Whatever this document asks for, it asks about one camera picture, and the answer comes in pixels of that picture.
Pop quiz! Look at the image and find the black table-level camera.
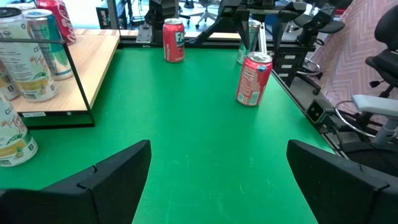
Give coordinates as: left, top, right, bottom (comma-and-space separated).
305, 98, 336, 125

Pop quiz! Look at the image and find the red Coca-Cola can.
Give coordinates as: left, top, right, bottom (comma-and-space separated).
34, 0, 77, 45

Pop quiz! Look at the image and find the wooden shelf with black frame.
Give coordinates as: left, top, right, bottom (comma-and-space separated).
0, 28, 121, 130

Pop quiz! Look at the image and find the blue silver Red Bull can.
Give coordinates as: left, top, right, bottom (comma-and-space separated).
21, 8, 75, 81
236, 19, 262, 65

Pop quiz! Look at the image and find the black drawer cabinet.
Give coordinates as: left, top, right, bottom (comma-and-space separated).
272, 43, 323, 96

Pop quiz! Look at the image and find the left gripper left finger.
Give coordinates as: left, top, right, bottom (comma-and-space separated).
42, 139, 152, 224

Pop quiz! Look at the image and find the green table mat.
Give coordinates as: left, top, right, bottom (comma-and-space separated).
0, 46, 336, 224

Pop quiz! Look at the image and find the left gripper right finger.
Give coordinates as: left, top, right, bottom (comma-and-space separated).
285, 139, 398, 224

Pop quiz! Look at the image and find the grey metal mounting plate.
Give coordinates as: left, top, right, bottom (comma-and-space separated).
136, 24, 154, 44

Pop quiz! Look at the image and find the grey office chair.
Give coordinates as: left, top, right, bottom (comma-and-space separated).
195, 0, 220, 29
335, 94, 398, 149

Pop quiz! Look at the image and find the red Fanta can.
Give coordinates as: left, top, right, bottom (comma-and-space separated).
162, 17, 186, 63
235, 51, 274, 108

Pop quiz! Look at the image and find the black office chair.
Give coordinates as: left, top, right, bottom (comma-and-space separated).
365, 4, 398, 99
292, 2, 346, 47

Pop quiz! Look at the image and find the pink zigzag fabric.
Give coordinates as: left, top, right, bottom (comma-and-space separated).
310, 0, 398, 125

